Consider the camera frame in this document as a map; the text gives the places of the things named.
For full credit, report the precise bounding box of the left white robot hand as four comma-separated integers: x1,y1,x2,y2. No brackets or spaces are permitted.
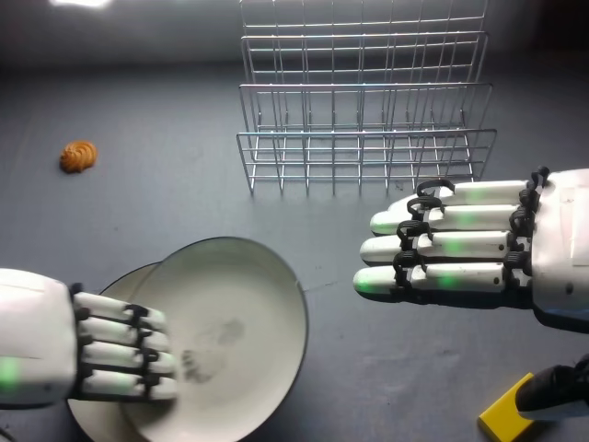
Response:
0,268,180,409

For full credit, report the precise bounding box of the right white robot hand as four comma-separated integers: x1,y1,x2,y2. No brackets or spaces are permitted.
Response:
352,166,589,421

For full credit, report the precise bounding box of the white plate with dark rim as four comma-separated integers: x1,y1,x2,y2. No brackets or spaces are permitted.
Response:
67,261,165,442
122,236,309,442

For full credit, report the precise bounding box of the yellow rectangular block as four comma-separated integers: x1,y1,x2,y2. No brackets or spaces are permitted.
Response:
477,371,538,442

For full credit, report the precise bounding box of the orange swirl cookie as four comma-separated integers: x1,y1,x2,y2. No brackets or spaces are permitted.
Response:
59,139,99,175

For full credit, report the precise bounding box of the metal wire rack shelf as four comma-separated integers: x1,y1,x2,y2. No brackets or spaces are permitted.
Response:
236,0,498,197

